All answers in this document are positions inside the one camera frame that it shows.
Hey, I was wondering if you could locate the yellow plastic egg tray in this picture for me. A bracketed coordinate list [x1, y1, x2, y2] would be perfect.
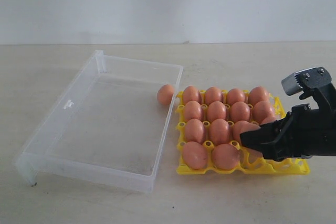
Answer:
[176, 91, 310, 175]

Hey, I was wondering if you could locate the clear plastic container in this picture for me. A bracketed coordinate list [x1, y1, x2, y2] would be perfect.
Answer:
[14, 50, 183, 193]

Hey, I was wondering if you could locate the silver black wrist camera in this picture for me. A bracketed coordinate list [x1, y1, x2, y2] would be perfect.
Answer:
[281, 67, 335, 112]

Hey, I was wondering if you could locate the brown egg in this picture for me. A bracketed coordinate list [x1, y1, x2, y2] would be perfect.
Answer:
[206, 101, 227, 123]
[181, 142, 208, 170]
[182, 86, 202, 105]
[204, 87, 223, 105]
[259, 115, 277, 125]
[183, 101, 203, 122]
[209, 119, 230, 146]
[232, 121, 249, 142]
[226, 88, 245, 105]
[248, 86, 270, 106]
[253, 101, 275, 124]
[229, 101, 250, 123]
[184, 119, 206, 144]
[157, 84, 175, 105]
[238, 123, 263, 157]
[212, 144, 240, 170]

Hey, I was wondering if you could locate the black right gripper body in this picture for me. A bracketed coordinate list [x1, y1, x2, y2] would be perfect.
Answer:
[273, 104, 335, 160]

